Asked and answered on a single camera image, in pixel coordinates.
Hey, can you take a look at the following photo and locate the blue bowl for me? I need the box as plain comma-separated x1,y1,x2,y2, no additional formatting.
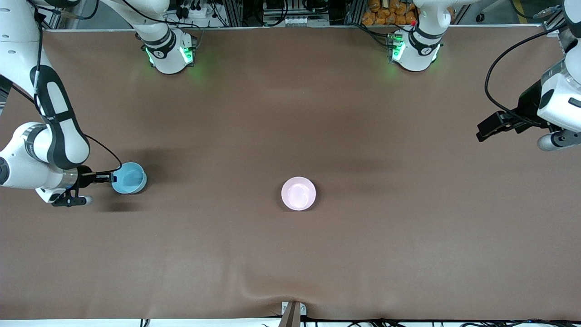
111,162,148,195

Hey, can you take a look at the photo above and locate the pink bowl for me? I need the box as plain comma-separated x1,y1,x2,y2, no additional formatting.
281,176,317,212

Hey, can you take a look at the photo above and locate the bag of orange items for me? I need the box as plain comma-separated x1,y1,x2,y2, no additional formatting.
362,0,455,27

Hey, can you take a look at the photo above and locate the white power strip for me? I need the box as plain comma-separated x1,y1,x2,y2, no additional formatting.
174,4,210,20

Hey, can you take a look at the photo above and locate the brown table mat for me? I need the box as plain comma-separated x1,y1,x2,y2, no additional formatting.
0,26,581,321

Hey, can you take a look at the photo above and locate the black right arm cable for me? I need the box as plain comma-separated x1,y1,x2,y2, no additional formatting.
26,0,123,175

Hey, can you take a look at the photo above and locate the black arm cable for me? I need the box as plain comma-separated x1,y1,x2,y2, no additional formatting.
484,25,570,129
26,0,123,175

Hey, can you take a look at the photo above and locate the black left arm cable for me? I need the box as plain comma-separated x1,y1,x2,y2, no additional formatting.
484,25,570,129

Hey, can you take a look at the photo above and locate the aluminium frame profile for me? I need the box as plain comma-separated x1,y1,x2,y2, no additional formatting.
542,18,568,38

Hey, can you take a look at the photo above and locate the metal table clamp bracket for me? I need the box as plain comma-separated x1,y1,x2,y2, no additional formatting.
281,301,307,327

